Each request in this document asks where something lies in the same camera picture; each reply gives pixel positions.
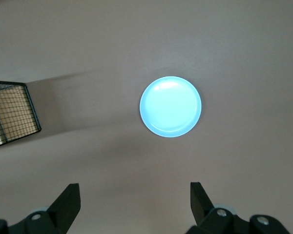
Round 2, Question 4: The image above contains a brown table cover sheet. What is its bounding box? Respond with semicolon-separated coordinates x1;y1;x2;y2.
0;0;293;234

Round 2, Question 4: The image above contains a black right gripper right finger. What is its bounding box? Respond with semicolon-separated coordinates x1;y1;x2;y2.
185;181;292;234

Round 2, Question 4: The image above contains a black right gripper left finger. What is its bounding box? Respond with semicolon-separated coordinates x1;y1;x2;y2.
0;183;81;234

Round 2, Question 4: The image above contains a wooden tray with wire sides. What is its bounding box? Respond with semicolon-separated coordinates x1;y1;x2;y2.
0;79;42;150

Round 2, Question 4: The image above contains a light blue round plate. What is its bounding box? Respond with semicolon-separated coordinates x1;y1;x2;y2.
139;76;203;138

